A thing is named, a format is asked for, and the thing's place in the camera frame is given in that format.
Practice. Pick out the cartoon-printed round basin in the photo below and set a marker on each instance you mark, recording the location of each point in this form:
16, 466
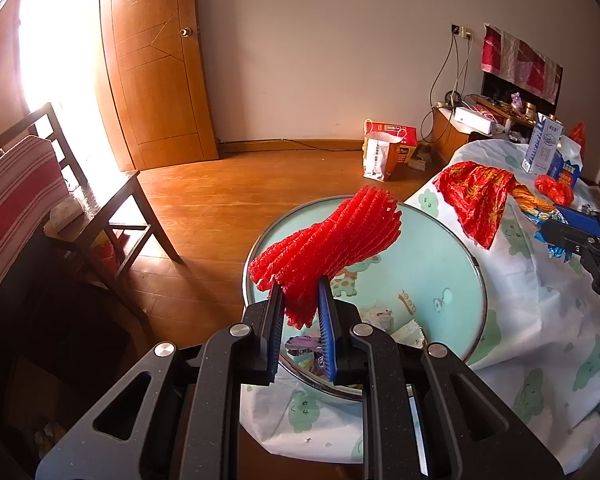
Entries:
430, 270

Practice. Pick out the red hanging cloth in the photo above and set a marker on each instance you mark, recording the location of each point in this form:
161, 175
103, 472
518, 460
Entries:
522, 62

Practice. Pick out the white plastic bag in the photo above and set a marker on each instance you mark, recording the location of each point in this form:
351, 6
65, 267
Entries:
575, 152

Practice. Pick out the wooden door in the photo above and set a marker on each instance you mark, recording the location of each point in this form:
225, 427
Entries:
155, 70

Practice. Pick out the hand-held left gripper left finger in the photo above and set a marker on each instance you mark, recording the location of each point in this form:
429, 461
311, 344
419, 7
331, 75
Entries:
275, 332

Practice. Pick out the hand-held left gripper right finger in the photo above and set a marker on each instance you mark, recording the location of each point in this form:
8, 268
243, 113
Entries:
327, 332

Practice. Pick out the white green-printed tablecloth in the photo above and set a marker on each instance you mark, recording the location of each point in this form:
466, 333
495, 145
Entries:
530, 310

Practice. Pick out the red foam net sleeve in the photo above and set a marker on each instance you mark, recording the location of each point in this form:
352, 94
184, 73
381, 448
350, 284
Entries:
330, 245

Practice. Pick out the blue snack packet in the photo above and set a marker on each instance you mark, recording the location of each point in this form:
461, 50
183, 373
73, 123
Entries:
565, 170

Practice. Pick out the purple snack packet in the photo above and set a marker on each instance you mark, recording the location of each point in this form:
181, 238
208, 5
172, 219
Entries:
320, 362

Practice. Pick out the red gift box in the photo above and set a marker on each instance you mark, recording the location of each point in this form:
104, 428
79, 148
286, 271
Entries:
405, 137

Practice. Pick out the white orange-edged packet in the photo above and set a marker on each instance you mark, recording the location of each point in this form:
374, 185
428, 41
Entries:
409, 335

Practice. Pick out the blue silver wrapper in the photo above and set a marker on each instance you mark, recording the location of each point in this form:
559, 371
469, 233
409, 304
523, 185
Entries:
555, 252

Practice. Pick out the dark wooden chair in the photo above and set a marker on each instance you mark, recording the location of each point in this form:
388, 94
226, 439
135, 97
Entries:
125, 195

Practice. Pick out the white paper bag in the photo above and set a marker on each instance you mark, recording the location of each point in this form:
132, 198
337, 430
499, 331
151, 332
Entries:
380, 157

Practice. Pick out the shiny red plastic bag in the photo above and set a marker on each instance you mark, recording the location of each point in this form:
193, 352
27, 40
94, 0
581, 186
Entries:
555, 190

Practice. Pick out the orange gold wrapper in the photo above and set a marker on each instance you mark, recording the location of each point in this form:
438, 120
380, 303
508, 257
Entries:
532, 199

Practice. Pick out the white blue milk carton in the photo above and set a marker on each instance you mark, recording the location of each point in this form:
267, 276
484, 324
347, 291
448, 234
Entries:
542, 142

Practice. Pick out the white electronics box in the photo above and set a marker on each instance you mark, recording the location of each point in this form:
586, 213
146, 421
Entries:
475, 119

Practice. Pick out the orange-red plastic bag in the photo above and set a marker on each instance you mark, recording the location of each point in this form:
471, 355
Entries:
577, 135

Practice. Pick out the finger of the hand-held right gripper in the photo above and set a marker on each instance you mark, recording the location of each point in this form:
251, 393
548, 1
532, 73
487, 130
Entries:
582, 219
570, 240

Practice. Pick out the wall socket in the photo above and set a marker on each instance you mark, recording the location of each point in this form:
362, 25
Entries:
461, 32

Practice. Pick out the white crumpled wrapper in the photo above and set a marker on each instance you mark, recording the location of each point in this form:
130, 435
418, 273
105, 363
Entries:
380, 314

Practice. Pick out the tissue pack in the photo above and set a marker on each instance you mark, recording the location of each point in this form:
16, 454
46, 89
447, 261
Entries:
66, 214

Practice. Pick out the purple wrapper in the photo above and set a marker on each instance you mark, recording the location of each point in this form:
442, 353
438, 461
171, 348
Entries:
300, 346

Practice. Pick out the red gold-printed plastic bag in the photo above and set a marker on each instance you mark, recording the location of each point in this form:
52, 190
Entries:
475, 195

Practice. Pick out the wooden cabinet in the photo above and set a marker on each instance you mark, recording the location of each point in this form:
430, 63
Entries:
445, 132

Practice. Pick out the metal door knob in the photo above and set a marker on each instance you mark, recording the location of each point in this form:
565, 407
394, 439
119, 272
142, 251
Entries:
186, 33

